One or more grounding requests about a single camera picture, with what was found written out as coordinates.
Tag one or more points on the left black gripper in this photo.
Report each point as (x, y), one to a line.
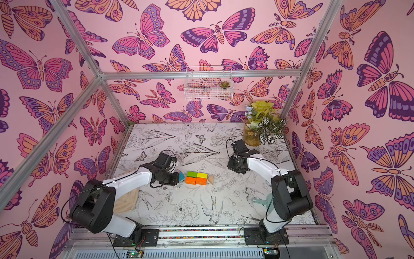
(176, 179)

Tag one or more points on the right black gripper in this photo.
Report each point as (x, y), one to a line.
(242, 154)

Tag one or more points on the orange wooden block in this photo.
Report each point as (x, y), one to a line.
(190, 180)
(201, 181)

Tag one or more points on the green wooden block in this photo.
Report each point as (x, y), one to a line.
(192, 174)

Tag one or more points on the natural wood triangle block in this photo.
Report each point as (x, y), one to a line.
(211, 179)

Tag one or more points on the yellow wooden block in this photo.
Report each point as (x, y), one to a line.
(202, 175)

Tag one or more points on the teal triangle block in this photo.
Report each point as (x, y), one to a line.
(181, 177)

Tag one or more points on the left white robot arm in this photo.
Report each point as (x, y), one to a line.
(94, 207)

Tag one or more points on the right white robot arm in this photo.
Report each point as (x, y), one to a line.
(290, 196)

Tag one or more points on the amber glass vase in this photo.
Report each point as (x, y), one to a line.
(250, 137)

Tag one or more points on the beige cloth glove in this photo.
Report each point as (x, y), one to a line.
(126, 203)

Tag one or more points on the artificial plant bouquet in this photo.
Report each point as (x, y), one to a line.
(265, 121)

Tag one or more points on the small potted succulent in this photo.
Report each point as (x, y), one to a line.
(225, 84)

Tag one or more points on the white wire basket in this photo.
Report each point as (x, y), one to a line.
(203, 82)

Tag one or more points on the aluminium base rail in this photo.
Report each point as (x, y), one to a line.
(225, 242)

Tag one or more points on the aluminium frame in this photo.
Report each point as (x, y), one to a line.
(25, 168)

